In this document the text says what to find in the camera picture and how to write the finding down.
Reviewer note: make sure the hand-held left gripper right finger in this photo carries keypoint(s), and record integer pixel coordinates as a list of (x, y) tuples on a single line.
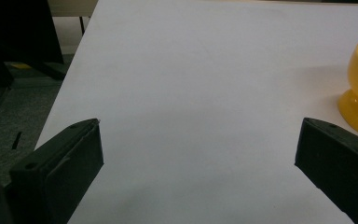
[(341, 158)]

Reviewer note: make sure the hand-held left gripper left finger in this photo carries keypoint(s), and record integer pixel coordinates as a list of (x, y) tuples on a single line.
[(56, 174)]

